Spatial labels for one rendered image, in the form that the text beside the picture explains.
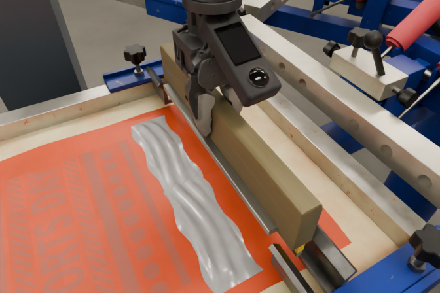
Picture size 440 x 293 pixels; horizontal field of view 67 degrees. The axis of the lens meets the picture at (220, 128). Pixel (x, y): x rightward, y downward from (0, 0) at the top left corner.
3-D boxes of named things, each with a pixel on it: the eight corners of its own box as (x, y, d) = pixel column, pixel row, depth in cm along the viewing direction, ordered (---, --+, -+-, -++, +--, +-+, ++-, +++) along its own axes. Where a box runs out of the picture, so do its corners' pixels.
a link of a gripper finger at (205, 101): (194, 118, 54) (200, 68, 49) (211, 140, 51) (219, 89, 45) (177, 121, 53) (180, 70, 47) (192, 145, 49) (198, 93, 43)
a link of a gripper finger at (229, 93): (230, 103, 56) (223, 58, 50) (248, 124, 53) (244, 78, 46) (213, 111, 56) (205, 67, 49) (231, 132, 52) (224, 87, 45)
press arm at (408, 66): (355, 114, 62) (363, 92, 59) (332, 97, 66) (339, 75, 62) (417, 87, 68) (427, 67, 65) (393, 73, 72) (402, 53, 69)
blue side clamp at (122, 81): (115, 112, 70) (108, 86, 65) (109, 99, 73) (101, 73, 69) (237, 74, 81) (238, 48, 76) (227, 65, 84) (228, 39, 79)
